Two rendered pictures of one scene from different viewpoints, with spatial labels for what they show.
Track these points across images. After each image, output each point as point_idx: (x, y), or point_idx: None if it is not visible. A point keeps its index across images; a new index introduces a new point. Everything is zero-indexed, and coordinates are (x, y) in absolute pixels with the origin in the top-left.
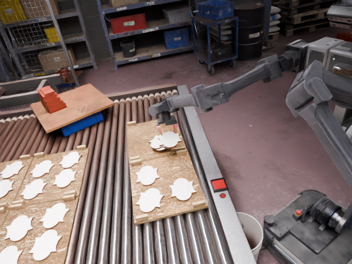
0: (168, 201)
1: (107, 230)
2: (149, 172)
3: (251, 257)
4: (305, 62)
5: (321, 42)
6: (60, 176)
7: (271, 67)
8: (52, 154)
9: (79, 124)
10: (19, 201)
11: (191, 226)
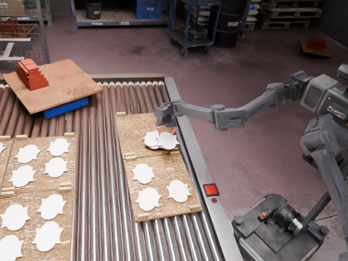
0: (166, 202)
1: (108, 226)
2: (144, 171)
3: (240, 258)
4: (304, 93)
5: (320, 80)
6: (51, 165)
7: (277, 95)
8: (36, 138)
9: (63, 107)
10: (10, 189)
11: (188, 227)
